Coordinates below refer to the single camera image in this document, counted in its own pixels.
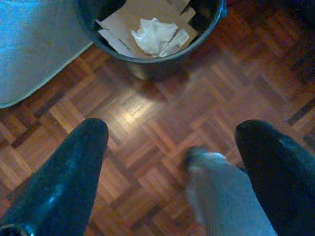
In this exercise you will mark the white paper slip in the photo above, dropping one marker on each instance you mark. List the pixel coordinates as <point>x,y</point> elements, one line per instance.
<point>180,39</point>

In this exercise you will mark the brown cardboard piece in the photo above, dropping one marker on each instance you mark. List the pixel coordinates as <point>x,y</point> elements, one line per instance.
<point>123,22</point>

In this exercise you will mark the white crumpled tissue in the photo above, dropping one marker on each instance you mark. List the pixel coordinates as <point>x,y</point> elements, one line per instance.
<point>155,34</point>

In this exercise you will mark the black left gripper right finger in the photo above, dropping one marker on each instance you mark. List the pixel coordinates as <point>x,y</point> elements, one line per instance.
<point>283,184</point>

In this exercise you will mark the black waste bin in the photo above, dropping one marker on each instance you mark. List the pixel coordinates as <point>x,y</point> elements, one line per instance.
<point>147,66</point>

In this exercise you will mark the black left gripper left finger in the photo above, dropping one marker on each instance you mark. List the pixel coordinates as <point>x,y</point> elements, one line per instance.
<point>56,186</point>

